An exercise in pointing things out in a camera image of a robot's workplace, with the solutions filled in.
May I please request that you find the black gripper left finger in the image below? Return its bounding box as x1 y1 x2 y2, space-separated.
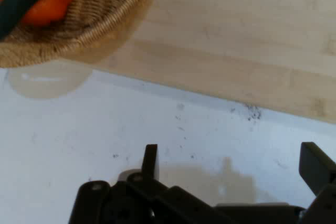
68 144 237 224

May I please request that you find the bamboo cutting board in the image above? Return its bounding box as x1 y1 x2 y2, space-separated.
91 0 336 125

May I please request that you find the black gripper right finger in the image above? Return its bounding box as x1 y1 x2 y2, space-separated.
298 142 336 224

